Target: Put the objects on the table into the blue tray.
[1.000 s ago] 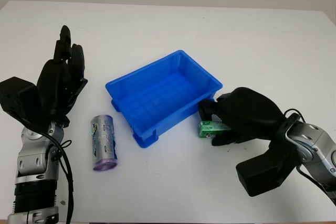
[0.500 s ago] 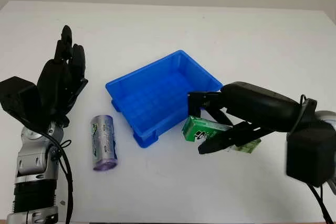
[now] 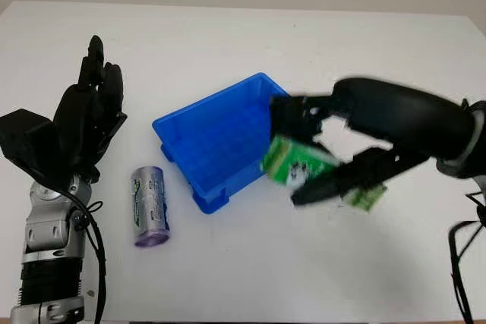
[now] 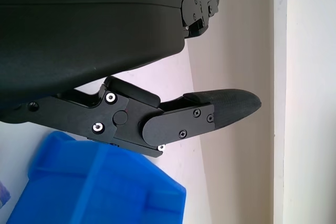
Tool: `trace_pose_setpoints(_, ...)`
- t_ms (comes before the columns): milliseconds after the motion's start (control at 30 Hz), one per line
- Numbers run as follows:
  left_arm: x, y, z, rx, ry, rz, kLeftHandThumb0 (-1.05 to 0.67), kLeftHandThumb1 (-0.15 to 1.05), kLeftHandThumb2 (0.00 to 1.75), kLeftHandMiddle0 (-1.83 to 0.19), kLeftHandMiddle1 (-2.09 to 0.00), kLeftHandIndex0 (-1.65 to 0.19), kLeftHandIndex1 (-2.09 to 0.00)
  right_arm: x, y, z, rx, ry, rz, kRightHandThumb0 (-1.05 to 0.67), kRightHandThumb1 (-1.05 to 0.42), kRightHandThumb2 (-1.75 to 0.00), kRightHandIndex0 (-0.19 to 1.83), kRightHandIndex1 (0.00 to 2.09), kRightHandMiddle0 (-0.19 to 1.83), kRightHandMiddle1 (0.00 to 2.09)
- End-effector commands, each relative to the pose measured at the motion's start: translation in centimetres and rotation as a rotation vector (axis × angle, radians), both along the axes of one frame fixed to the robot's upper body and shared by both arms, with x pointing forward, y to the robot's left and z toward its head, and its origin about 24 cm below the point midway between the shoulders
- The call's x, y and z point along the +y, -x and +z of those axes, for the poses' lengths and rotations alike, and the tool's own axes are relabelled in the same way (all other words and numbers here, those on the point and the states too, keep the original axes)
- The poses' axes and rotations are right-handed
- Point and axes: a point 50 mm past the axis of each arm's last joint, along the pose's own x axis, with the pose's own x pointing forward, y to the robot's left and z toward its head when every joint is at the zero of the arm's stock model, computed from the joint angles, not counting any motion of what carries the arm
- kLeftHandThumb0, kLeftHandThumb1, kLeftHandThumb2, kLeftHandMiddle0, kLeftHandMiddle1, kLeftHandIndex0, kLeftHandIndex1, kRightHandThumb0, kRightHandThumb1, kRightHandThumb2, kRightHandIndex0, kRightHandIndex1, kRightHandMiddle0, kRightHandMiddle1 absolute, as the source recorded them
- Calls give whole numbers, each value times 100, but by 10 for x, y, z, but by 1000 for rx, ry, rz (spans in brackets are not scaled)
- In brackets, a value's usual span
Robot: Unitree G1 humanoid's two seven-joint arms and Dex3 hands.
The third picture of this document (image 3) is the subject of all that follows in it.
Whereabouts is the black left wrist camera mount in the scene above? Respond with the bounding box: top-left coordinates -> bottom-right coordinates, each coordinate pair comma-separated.
0,108 -> 71,193

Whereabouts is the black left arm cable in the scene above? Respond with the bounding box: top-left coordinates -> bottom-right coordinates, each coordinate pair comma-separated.
36,182 -> 108,322

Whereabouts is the green rectangular carton box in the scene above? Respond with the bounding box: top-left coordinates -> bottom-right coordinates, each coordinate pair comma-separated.
260,134 -> 389,212

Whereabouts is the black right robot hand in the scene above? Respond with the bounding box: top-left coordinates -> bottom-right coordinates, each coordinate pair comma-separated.
268,77 -> 476,207

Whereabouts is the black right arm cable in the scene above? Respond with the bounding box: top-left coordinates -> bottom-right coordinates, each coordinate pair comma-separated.
448,187 -> 486,324

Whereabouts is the silver purple cylindrical can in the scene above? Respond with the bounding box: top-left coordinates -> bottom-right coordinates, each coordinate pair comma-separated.
130,165 -> 171,248

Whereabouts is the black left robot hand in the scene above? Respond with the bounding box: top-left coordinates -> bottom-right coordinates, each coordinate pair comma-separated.
51,35 -> 128,185

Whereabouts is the blue plastic tray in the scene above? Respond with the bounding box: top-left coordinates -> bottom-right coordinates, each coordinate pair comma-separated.
151,71 -> 294,216

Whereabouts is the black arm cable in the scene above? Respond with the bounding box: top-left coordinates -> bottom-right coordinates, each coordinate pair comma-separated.
448,187 -> 486,324
36,182 -> 108,322

